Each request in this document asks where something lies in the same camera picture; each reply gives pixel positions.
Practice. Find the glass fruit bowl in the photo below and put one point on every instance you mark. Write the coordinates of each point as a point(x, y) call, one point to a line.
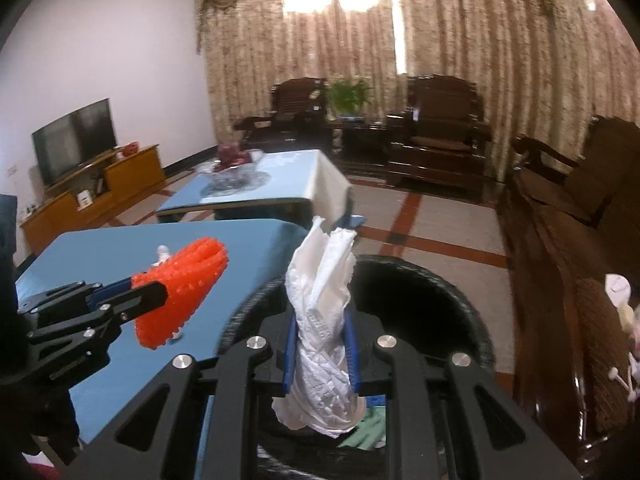
point(235, 180)

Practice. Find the red apple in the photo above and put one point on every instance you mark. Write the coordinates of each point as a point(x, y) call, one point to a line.
point(223, 161)
point(231, 150)
point(242, 159)

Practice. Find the green potted plant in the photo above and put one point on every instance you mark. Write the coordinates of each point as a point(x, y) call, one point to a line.
point(350, 97)

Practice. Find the orange foam fruit net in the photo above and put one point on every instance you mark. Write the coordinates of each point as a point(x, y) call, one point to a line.
point(190, 280)

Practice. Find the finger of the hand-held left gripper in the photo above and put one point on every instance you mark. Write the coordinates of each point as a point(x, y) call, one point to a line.
point(65, 297)
point(140, 300)

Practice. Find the light blue tablecloth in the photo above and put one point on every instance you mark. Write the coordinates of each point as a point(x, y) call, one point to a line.
point(300, 175)

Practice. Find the white plastic stick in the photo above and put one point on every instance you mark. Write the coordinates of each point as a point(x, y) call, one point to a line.
point(620, 380)

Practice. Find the small crumpled white tissue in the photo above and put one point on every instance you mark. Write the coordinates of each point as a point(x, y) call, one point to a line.
point(163, 255)

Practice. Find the black lined trash bin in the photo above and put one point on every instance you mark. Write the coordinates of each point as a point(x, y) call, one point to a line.
point(425, 310)

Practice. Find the floral beige curtains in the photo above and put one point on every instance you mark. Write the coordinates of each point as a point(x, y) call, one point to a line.
point(475, 60)

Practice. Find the pale green rubber glove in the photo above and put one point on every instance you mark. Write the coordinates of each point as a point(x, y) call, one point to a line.
point(367, 430)

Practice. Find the white card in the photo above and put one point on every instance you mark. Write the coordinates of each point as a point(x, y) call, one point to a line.
point(85, 199)

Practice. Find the red bowl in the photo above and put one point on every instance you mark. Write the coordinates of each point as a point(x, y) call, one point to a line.
point(131, 149)

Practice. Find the dark wooden side table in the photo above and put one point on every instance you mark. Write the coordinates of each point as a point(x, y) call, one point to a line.
point(362, 145)

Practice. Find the large white tissue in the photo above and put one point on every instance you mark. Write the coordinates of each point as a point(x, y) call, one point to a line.
point(320, 310)

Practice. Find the black flat television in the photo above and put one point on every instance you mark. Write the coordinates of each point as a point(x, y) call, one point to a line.
point(75, 140)

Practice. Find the dark wooden sofa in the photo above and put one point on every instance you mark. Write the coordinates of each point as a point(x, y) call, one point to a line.
point(575, 220)

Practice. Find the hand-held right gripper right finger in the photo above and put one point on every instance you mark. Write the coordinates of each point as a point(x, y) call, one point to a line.
point(353, 355)

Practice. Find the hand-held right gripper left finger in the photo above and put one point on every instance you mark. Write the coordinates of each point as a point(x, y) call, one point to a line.
point(290, 355)

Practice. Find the wooden television cabinet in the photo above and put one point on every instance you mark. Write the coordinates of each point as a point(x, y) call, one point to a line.
point(135, 175)

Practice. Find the dark wooden armchair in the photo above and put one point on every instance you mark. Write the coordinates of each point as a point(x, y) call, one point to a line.
point(440, 115)
point(295, 105)

